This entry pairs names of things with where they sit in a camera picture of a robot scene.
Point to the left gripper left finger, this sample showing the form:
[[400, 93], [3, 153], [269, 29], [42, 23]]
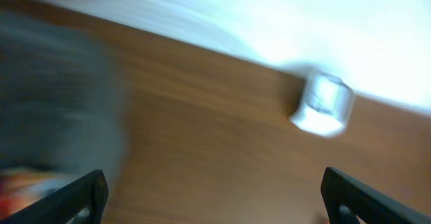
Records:
[[81, 201]]

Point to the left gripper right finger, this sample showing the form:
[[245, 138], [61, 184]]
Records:
[[347, 200]]

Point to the red candy bag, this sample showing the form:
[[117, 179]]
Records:
[[22, 187]]

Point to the white barcode scanner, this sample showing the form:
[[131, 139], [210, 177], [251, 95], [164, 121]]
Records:
[[325, 105]]

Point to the grey plastic mesh basket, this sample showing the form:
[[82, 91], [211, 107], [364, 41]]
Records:
[[62, 102]]

